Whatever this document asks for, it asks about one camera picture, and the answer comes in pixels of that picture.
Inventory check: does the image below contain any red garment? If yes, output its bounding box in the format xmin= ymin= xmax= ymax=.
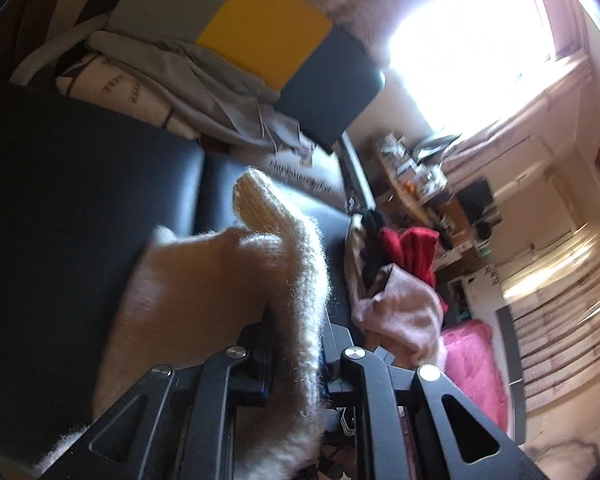
xmin=379 ymin=226 xmax=441 ymax=288

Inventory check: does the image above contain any cream fuzzy knit sweater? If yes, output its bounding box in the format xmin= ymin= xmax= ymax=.
xmin=29 ymin=169 xmax=337 ymax=480

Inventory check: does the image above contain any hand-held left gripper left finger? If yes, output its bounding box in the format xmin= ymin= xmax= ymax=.
xmin=44 ymin=321 xmax=281 ymax=480

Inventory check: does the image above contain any bright window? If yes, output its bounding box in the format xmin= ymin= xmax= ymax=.
xmin=387 ymin=0 xmax=556 ymax=133

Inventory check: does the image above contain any black leather sofa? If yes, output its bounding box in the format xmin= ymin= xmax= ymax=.
xmin=0 ymin=87 xmax=353 ymax=466

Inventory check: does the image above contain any black garment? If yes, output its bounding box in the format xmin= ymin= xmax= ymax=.
xmin=357 ymin=210 xmax=393 ymax=301

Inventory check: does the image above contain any grey crumpled cloth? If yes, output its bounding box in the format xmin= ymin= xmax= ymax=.
xmin=10 ymin=25 xmax=316 ymax=153

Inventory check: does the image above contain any pale pink garment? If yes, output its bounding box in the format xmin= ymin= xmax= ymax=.
xmin=351 ymin=263 xmax=448 ymax=368

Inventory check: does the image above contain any grey yellow black cushion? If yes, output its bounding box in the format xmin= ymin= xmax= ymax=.
xmin=107 ymin=0 xmax=386 ymax=156

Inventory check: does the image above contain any bright pink fluffy blanket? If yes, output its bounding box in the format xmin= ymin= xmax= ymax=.
xmin=440 ymin=321 xmax=510 ymax=433

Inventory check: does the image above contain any cluttered wooden desk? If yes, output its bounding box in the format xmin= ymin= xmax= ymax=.
xmin=370 ymin=132 xmax=503 ymax=261

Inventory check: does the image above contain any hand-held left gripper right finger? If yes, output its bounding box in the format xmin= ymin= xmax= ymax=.
xmin=319 ymin=324 xmax=546 ymax=480

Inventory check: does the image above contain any white printed pillow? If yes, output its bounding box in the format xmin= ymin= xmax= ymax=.
xmin=55 ymin=52 xmax=201 ymax=141

